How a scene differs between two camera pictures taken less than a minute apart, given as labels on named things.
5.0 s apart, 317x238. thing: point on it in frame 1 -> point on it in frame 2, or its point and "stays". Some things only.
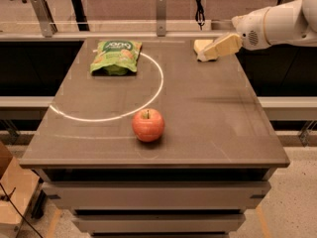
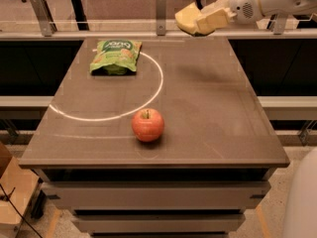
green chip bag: [116, 58] stays
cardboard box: [19, 184] stays
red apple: [149, 125] stays
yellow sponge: [200, 45] -> [187, 18]
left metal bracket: [44, 14] stays
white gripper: [251, 29] -> [244, 4]
